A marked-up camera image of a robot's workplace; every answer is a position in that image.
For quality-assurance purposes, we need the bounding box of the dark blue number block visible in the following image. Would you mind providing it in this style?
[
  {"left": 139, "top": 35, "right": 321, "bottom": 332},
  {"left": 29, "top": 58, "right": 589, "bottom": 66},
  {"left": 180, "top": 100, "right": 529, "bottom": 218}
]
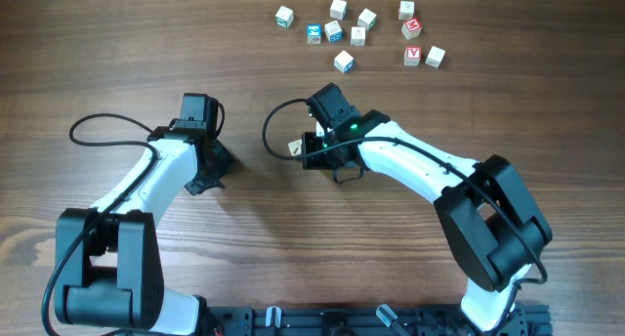
[{"left": 324, "top": 21, "right": 343, "bottom": 43}]

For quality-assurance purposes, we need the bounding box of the red A wooden block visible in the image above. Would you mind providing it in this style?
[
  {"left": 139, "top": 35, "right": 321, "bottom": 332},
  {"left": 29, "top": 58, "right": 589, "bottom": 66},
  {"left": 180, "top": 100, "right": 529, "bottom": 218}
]
[{"left": 403, "top": 46, "right": 422, "bottom": 66}]

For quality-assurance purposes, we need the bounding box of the green-sided corner wooden block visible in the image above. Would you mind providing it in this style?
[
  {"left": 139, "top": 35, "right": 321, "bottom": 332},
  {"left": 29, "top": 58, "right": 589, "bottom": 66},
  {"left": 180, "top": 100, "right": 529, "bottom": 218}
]
[{"left": 274, "top": 6, "right": 294, "bottom": 28}]

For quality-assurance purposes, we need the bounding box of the green N wooden block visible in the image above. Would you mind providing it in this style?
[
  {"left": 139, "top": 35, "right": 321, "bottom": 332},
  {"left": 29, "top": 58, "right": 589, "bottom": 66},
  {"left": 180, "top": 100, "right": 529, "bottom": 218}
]
[{"left": 357, "top": 8, "right": 377, "bottom": 31}]

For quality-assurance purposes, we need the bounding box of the hammer picture wooden block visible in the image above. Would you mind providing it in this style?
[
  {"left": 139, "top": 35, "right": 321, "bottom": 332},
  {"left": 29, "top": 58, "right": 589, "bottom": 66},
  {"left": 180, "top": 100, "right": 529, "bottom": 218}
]
[{"left": 288, "top": 139, "right": 303, "bottom": 156}]

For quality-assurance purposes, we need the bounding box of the yellow-sided far right block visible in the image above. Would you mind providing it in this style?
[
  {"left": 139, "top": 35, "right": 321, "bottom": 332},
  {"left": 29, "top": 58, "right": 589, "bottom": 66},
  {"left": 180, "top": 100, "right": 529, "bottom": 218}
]
[{"left": 425, "top": 46, "right": 445, "bottom": 68}]

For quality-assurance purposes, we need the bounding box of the number four wooden block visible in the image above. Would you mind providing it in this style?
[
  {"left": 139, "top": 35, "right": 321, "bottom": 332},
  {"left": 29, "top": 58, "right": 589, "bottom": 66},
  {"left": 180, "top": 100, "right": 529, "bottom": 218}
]
[{"left": 398, "top": 1, "right": 415, "bottom": 21}]

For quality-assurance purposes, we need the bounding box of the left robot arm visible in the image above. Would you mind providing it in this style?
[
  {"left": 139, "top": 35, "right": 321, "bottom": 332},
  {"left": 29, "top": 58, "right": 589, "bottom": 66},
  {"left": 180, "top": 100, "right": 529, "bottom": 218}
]
[{"left": 41, "top": 93, "right": 234, "bottom": 335}]

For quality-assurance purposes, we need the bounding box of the blue P wooden block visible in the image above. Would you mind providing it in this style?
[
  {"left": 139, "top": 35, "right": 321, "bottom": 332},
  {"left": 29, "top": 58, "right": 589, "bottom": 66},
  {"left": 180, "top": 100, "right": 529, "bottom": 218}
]
[{"left": 334, "top": 51, "right": 354, "bottom": 73}]

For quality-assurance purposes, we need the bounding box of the blue T wooden block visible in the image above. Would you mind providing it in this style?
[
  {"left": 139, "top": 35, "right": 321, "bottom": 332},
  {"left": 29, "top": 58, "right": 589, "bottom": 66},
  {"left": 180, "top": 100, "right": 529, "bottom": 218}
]
[{"left": 330, "top": 0, "right": 348, "bottom": 20}]

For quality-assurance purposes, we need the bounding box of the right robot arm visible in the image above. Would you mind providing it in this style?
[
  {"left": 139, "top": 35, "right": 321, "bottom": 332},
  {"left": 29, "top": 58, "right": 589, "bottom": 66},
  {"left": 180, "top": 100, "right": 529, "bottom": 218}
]
[{"left": 302, "top": 83, "right": 553, "bottom": 334}]

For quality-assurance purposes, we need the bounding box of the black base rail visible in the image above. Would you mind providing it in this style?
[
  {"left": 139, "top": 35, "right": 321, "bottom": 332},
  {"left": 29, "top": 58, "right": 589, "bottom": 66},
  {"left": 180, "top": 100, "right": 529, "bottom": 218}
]
[{"left": 207, "top": 304, "right": 553, "bottom": 336}]

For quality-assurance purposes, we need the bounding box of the yellow-sided A wooden block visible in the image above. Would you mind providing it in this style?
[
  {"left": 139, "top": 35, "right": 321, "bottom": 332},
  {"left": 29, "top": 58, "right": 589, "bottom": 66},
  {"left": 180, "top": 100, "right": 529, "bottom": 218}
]
[{"left": 351, "top": 26, "right": 366, "bottom": 47}]

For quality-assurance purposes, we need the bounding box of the red M wooden block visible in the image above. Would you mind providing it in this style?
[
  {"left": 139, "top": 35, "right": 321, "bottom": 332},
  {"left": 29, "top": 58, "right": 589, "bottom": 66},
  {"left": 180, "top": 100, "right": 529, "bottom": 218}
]
[{"left": 401, "top": 18, "right": 422, "bottom": 40}]

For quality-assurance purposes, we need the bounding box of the light blue letter block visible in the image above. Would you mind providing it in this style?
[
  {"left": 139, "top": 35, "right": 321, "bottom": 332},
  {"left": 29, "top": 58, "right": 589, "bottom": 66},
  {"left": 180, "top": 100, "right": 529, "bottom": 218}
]
[{"left": 307, "top": 23, "right": 322, "bottom": 44}]

